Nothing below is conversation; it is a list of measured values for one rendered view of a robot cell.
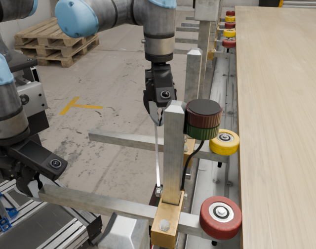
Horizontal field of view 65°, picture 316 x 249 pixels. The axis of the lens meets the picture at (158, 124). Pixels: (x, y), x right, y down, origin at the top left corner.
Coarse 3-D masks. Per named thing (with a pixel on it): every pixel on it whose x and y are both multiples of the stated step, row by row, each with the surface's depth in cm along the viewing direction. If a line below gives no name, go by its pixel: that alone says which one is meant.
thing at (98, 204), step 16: (48, 192) 58; (64, 192) 58; (80, 192) 58; (80, 208) 57; (96, 208) 56; (112, 208) 54; (128, 208) 54; (144, 208) 54; (192, 224) 51; (224, 240) 50
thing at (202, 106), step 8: (192, 104) 42; (200, 104) 42; (208, 104) 42; (216, 104) 42; (200, 112) 40; (208, 112) 40; (216, 112) 40; (208, 128) 41; (184, 136) 44; (184, 144) 45; (200, 144) 46; (184, 168) 50; (184, 176) 51
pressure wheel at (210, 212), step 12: (204, 204) 50; (216, 204) 50; (228, 204) 50; (204, 216) 47; (216, 216) 48; (228, 216) 48; (240, 216) 47; (204, 228) 48; (216, 228) 45; (228, 228) 45
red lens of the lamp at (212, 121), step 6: (186, 108) 41; (222, 108) 41; (186, 114) 42; (192, 114) 40; (216, 114) 40; (186, 120) 42; (192, 120) 40; (198, 120) 40; (204, 120) 39; (210, 120) 39; (216, 120) 40; (198, 126) 40; (204, 126) 40; (210, 126) 40
